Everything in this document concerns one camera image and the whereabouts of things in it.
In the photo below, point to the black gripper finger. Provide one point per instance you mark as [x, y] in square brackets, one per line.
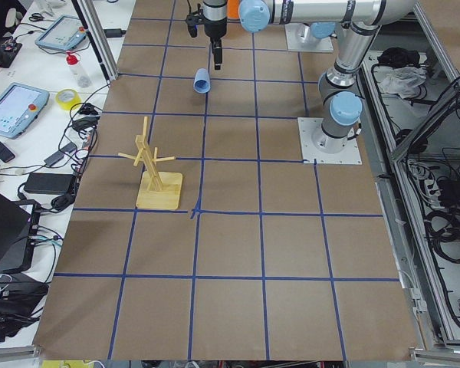
[217, 53]

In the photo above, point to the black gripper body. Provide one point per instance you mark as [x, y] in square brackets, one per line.
[215, 29]

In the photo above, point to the light blue plastic cup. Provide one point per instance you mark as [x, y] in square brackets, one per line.
[202, 83]

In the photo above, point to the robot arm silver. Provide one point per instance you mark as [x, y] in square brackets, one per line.
[365, 18]

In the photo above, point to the wooden cup rack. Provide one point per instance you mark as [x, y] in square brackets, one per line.
[158, 190]

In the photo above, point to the bottle with red cap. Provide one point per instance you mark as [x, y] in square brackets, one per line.
[78, 71]

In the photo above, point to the far teach pendant tablet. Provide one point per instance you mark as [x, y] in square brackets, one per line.
[64, 34]

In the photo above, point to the teach pendant tablet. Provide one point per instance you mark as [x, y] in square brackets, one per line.
[20, 104]
[64, 34]

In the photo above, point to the yellow tape roll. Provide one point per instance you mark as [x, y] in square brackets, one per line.
[68, 99]

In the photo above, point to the white crumpled cloth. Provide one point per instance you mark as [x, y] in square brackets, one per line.
[405, 81]

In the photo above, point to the near teach pendant tablet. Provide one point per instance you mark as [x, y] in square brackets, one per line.
[20, 104]

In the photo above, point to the black power adapter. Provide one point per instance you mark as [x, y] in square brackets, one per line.
[48, 183]

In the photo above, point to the black smartphone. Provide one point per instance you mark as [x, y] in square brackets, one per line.
[6, 155]

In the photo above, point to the black laptop computer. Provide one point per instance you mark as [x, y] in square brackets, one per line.
[18, 224]

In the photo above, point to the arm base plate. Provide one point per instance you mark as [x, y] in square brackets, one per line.
[313, 37]
[317, 147]

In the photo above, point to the aluminium frame post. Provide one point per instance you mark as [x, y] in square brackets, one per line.
[88, 16]

